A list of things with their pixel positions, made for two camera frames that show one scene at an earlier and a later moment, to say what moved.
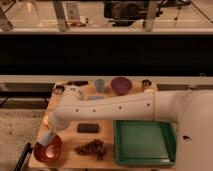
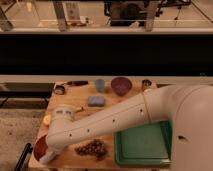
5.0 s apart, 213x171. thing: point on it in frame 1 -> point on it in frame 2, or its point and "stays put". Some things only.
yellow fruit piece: x=45 y=120 stays put
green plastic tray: x=144 y=142 stays put
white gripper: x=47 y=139 -> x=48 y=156
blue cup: x=100 y=84 stays put
